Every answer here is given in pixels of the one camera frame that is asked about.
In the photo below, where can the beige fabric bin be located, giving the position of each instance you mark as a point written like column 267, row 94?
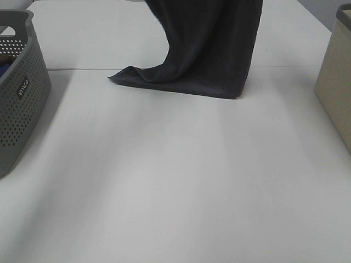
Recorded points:
column 333, row 82

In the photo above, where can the blue towel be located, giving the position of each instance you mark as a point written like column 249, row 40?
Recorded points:
column 4, row 68

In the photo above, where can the dark grey towel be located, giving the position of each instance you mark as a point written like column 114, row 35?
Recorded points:
column 210, row 48

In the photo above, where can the grey perforated plastic basket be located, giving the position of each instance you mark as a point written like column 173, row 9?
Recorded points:
column 24, row 87

